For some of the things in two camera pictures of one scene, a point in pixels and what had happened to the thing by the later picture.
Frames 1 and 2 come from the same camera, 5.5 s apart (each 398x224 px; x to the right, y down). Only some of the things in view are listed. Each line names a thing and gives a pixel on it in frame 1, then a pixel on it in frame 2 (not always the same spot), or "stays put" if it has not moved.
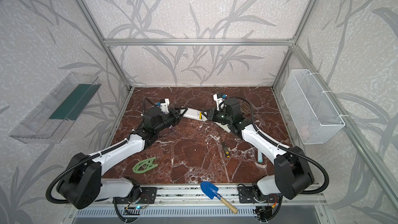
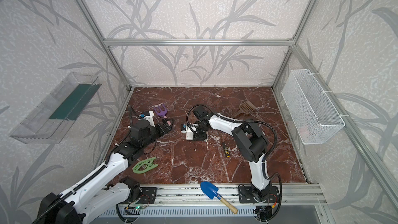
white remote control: (194, 114) to (189, 135)
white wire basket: (313, 115) stays put
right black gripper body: (210, 115) to (197, 132)
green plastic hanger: (144, 165) stays put
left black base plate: (147, 195) stays put
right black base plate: (245, 194) stays put
